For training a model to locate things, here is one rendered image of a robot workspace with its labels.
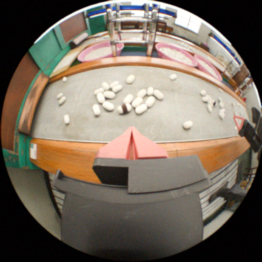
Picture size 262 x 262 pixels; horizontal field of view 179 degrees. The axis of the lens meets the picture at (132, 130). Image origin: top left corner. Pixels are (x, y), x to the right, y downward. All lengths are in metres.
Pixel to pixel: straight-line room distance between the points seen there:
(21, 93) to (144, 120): 0.56
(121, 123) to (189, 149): 0.20
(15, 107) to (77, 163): 0.41
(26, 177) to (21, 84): 1.15
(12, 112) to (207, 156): 0.74
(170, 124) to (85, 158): 0.24
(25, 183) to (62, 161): 1.23
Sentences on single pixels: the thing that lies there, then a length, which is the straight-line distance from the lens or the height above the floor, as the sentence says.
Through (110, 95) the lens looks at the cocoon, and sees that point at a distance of 0.28.
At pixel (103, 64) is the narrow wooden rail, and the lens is 0.41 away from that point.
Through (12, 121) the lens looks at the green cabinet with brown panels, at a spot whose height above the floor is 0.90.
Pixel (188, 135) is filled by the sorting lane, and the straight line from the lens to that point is 0.30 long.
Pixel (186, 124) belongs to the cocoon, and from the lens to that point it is 0.28.
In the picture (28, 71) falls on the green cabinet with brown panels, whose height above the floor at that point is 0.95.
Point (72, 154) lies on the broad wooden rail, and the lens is 0.26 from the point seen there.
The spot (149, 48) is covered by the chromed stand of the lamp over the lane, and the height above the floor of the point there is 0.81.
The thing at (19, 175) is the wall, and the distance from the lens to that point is 1.41.
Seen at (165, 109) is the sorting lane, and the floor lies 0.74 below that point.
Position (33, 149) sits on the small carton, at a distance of 0.42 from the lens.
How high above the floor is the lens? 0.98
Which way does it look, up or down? 76 degrees down
